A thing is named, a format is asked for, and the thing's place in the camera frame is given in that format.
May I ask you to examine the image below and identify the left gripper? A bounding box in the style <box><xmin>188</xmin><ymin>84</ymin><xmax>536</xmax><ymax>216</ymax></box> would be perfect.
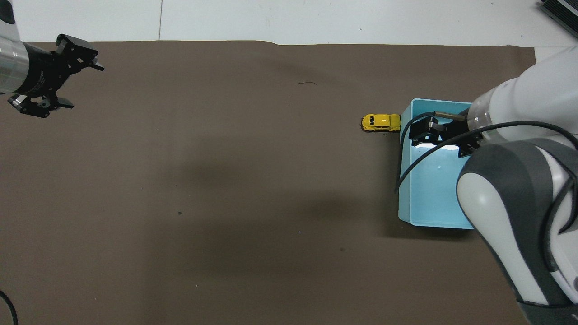
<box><xmin>8</xmin><ymin>34</ymin><xmax>105</xmax><ymax>119</ymax></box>

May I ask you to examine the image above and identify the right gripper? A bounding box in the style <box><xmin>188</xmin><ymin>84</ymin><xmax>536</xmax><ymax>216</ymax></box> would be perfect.
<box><xmin>409</xmin><ymin>107</ymin><xmax>483</xmax><ymax>158</ymax></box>

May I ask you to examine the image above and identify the yellow toy beetle car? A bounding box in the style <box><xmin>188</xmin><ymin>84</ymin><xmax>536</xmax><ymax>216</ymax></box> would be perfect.
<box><xmin>361</xmin><ymin>113</ymin><xmax>402</xmax><ymax>133</ymax></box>

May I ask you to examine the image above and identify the light blue plastic bin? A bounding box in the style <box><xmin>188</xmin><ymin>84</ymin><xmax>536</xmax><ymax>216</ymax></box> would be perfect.
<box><xmin>398</xmin><ymin>98</ymin><xmax>475</xmax><ymax>230</ymax></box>

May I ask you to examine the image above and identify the dark grey ribbed box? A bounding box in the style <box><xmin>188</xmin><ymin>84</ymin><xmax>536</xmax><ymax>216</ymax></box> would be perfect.
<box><xmin>540</xmin><ymin>0</ymin><xmax>578</xmax><ymax>26</ymax></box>

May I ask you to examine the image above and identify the black cable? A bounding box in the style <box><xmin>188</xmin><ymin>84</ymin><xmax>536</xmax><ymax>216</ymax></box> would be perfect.
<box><xmin>0</xmin><ymin>290</ymin><xmax>19</xmax><ymax>325</ymax></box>
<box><xmin>394</xmin><ymin>111</ymin><xmax>578</xmax><ymax>195</ymax></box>

